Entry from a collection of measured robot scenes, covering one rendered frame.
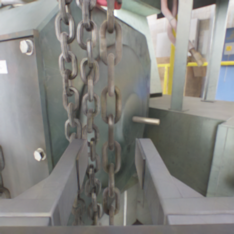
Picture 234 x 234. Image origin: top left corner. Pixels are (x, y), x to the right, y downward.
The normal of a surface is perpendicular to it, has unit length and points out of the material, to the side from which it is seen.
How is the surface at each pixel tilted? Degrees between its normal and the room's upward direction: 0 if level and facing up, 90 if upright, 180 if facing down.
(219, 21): 90
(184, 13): 90
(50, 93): 90
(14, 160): 90
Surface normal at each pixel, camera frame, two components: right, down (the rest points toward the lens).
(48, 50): 0.88, 0.12
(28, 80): -0.47, 0.22
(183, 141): -0.74, 0.17
